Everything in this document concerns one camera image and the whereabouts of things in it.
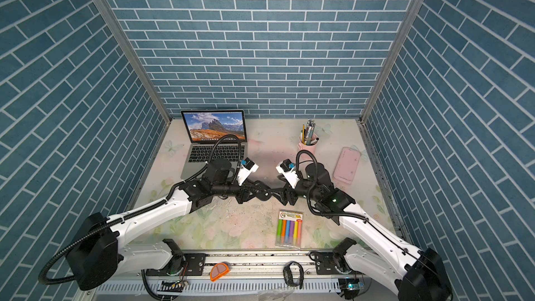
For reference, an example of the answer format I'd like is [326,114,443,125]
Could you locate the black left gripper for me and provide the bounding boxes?
[211,178,265,204]

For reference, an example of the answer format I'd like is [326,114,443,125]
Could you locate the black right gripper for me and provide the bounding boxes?
[269,173,322,206]

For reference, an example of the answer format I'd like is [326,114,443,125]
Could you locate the silver laptop with mountain wallpaper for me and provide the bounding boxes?
[181,110,248,180]

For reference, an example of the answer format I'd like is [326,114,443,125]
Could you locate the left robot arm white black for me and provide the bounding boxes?
[38,151,272,291]

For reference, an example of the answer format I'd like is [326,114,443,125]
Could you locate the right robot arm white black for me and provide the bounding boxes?
[276,155,454,300]

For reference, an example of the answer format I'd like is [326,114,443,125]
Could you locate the pink pen holder cup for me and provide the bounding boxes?
[298,133,319,153]

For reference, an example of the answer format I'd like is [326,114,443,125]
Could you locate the pack of coloured markers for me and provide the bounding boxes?
[275,210,304,248]

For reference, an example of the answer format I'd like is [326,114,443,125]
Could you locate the pens in cup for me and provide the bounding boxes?
[301,120,316,139]

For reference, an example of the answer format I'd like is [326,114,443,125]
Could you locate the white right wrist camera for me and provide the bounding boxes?
[276,159,300,189]

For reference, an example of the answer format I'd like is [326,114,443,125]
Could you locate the black wristwatch on rail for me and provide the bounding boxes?
[283,261,305,289]

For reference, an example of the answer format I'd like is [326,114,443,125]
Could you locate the aluminium mounting rail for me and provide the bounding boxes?
[86,240,380,298]

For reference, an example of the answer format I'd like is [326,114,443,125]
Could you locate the orange tool on rail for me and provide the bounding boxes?
[210,262,230,281]

